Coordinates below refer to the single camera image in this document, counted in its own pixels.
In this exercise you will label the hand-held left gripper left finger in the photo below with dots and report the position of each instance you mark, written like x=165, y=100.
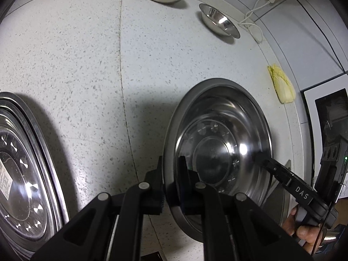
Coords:
x=155, y=195

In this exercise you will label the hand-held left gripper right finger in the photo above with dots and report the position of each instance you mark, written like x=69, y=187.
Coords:
x=187, y=193

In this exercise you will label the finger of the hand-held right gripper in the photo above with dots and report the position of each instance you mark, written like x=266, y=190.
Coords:
x=272, y=164

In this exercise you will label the large steel bowl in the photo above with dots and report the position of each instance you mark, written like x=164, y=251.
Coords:
x=217, y=152

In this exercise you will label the large labelled steel plate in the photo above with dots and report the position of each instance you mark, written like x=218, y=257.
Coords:
x=63, y=212

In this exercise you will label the plain steel plate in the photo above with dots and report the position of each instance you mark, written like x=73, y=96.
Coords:
x=55, y=205

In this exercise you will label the small labelled steel plate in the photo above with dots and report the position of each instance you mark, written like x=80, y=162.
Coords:
x=16, y=195

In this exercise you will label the small steel bowl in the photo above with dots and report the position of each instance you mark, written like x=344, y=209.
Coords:
x=217, y=19

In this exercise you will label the person's right hand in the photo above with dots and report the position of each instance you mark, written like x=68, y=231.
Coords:
x=307, y=236

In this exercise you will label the white microwave oven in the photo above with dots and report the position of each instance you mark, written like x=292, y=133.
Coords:
x=310, y=100

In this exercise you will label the napa cabbage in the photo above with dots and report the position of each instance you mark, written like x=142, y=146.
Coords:
x=282, y=84

